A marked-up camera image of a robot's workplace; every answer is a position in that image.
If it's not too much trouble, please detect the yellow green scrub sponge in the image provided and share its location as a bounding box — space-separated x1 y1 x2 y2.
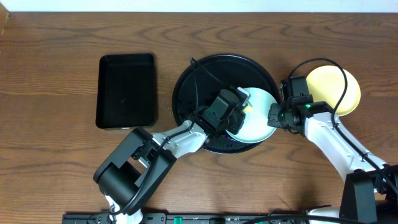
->
243 103 252 114

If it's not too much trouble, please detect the light blue plate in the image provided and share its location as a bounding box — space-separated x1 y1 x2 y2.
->
227 87 277 144

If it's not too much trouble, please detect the yellow plate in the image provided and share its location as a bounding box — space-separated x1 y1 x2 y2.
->
306 65 361 116

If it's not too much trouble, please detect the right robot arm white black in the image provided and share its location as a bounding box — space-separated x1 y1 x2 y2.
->
268 102 397 223

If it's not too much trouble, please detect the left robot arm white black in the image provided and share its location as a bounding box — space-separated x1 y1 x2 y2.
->
93 87 251 223

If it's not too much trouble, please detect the black round tray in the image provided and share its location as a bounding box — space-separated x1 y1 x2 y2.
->
172 54 281 154

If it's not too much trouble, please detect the black rectangular tray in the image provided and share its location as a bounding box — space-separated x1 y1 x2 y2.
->
95 53 157 129

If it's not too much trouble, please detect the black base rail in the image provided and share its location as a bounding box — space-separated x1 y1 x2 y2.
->
61 212 312 224

